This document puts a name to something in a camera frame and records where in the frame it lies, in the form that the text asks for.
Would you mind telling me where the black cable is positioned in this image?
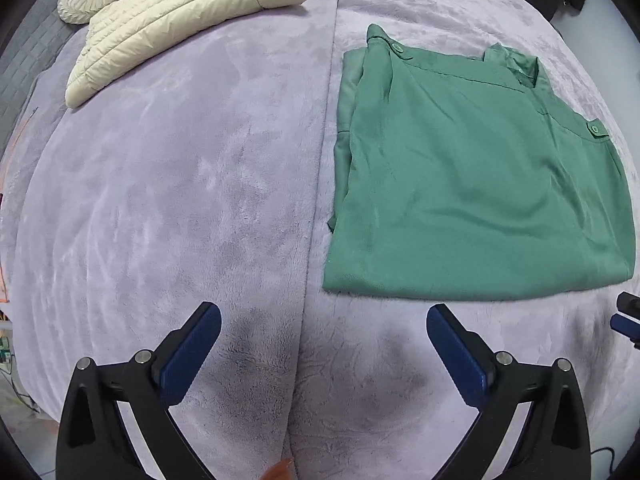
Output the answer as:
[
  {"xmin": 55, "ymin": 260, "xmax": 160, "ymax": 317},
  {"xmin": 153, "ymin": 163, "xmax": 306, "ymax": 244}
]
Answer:
[{"xmin": 590, "ymin": 447, "xmax": 617, "ymax": 480}]

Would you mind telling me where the green work jacket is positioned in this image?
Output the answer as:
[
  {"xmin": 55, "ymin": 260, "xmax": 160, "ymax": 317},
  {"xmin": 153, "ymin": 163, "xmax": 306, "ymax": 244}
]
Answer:
[{"xmin": 322, "ymin": 23, "xmax": 637, "ymax": 302}]

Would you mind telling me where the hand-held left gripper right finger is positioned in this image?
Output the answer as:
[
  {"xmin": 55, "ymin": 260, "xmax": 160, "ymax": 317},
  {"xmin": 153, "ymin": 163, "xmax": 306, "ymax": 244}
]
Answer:
[{"xmin": 426, "ymin": 302, "xmax": 594, "ymax": 480}]

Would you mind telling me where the cream puffer jacket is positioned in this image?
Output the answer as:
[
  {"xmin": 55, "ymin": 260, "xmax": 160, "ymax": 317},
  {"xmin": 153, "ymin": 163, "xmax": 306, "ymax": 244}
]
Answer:
[{"xmin": 65, "ymin": 0, "xmax": 311, "ymax": 109}]

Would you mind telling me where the lavender plush blanket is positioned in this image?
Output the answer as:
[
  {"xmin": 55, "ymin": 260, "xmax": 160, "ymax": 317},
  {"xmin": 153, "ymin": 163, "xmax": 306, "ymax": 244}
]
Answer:
[{"xmin": 0, "ymin": 0, "xmax": 640, "ymax": 480}]

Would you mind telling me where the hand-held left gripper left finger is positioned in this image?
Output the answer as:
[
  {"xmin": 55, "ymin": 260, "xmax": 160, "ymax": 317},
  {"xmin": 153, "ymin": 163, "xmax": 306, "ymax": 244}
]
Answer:
[{"xmin": 56, "ymin": 301, "xmax": 222, "ymax": 480}]

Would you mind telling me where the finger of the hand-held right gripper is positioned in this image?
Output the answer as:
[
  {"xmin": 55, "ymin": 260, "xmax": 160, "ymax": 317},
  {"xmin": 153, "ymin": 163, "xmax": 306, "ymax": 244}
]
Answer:
[{"xmin": 610, "ymin": 292, "xmax": 640, "ymax": 351}]

